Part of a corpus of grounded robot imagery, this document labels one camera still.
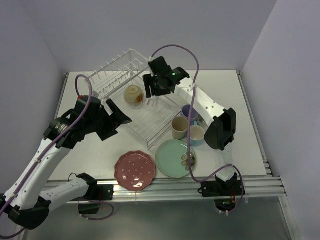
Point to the clear faceted drinking glass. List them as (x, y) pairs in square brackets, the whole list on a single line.
[(151, 104)]

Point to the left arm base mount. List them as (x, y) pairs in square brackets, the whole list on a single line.
[(101, 193)]

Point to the white wire dish rack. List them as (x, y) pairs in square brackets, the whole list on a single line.
[(121, 80)]

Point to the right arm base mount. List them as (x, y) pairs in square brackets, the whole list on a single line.
[(228, 195)]

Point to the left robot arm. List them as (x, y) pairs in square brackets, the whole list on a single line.
[(26, 203)]

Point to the beige cup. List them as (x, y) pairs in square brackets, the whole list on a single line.
[(179, 127)]

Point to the light blue mug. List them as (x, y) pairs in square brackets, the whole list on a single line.
[(195, 135)]

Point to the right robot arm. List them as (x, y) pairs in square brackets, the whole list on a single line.
[(221, 122)]

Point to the mint green floral plate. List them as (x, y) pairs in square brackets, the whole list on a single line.
[(171, 158)]

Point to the beige floral ceramic bowl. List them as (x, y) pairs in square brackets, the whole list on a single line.
[(133, 95)]

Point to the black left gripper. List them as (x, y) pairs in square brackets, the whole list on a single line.
[(117, 118)]

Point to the small metal cup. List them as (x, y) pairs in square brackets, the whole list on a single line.
[(202, 121)]

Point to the lavender cup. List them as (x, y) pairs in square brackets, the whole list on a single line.
[(185, 110)]

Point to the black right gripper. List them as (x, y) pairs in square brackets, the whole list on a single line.
[(148, 80)]

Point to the pink polka dot plate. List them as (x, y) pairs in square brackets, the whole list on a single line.
[(135, 170)]

